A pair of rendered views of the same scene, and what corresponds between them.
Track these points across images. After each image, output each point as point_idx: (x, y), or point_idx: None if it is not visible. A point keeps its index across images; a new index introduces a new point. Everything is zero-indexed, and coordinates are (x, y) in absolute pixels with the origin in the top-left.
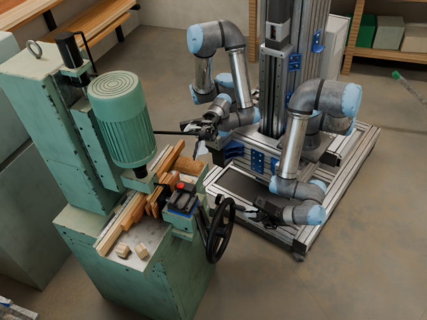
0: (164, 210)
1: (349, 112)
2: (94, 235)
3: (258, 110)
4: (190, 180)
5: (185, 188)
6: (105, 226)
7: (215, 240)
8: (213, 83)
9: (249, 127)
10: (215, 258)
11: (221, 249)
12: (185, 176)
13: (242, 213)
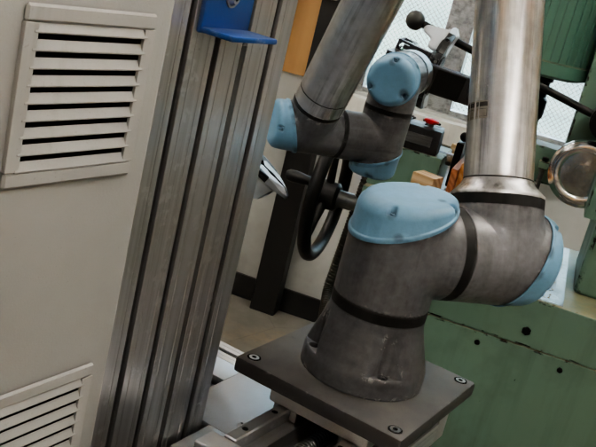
0: (446, 148)
1: None
2: (572, 250)
3: (278, 98)
4: (418, 171)
5: (419, 123)
6: (563, 254)
7: (331, 263)
8: (458, 185)
9: (248, 398)
10: (328, 217)
11: (317, 242)
12: (434, 177)
13: (287, 193)
